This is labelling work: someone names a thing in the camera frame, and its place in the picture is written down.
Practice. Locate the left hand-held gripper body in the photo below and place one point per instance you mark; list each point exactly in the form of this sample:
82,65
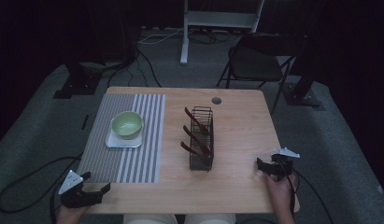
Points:
75,196

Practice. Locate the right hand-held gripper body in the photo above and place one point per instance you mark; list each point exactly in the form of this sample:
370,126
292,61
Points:
283,165

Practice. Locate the person's left hand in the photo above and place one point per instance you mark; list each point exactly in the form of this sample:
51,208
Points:
71,215

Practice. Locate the person's right hand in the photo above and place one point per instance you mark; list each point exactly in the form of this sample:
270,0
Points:
281,194

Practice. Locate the white square plate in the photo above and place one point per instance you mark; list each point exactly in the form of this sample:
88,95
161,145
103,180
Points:
121,143

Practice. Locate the grey striped placemat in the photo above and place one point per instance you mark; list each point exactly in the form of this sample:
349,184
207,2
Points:
149,149

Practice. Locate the green bowl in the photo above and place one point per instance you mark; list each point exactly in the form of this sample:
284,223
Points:
127,124

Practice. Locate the brown spoon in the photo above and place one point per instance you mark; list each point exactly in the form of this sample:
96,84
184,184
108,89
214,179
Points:
188,148
197,122
196,140

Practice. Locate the black stand base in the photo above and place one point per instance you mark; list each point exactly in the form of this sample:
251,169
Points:
77,85
302,95

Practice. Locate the grey table grommet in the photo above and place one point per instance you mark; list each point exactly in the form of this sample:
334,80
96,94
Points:
216,100

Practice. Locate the person's beige trousers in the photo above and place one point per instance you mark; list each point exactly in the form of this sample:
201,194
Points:
180,219

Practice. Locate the black folding chair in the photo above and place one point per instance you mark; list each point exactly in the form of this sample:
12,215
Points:
255,65

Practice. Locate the white metal stand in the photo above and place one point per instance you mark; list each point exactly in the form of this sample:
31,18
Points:
220,19

